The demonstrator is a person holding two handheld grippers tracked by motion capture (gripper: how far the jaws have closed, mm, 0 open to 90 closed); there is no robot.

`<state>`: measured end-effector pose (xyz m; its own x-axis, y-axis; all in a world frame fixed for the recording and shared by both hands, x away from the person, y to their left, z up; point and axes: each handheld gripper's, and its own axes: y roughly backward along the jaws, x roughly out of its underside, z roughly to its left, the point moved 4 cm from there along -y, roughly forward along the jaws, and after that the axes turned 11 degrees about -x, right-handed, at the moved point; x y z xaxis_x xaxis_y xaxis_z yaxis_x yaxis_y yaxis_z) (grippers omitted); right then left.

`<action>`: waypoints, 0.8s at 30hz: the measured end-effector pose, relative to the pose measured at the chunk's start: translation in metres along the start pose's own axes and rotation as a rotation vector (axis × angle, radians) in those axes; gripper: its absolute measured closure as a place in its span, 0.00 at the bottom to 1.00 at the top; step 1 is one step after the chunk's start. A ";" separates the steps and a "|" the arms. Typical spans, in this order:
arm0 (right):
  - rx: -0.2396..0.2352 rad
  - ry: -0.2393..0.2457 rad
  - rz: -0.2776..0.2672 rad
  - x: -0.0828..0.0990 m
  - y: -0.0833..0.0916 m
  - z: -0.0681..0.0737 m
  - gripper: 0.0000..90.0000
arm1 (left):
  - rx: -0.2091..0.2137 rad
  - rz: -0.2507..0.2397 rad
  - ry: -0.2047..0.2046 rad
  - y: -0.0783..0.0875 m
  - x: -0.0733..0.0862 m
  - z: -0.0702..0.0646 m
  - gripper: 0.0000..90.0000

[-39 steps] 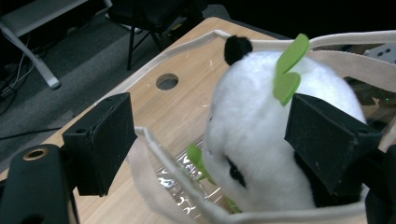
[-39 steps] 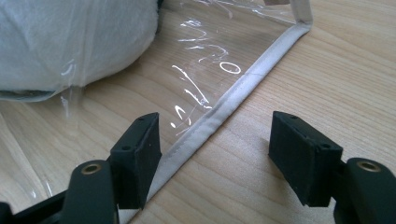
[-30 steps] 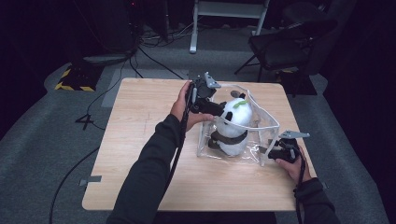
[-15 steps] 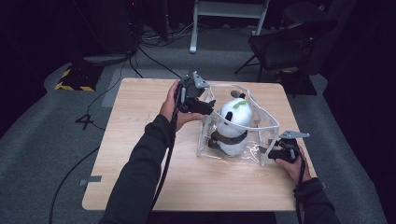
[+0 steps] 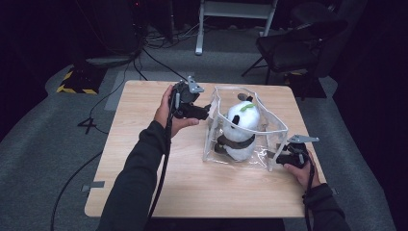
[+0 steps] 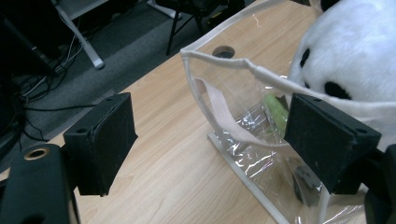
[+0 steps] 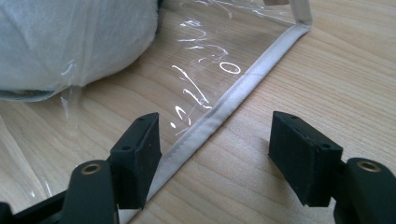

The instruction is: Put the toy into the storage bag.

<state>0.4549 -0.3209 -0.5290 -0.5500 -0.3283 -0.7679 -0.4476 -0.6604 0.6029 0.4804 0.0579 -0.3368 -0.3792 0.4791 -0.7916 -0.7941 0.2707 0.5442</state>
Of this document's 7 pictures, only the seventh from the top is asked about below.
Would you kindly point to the black and white plush toy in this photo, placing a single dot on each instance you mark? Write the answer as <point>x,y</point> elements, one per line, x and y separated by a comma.
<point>62,40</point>

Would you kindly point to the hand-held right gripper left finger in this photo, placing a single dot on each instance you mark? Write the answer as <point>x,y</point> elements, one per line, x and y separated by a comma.
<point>137,161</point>

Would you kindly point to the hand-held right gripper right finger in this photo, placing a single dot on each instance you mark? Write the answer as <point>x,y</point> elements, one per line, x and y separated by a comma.
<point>303,161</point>

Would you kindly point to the clear plastic bag white trim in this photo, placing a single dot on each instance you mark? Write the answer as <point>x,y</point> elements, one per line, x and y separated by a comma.
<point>224,102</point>

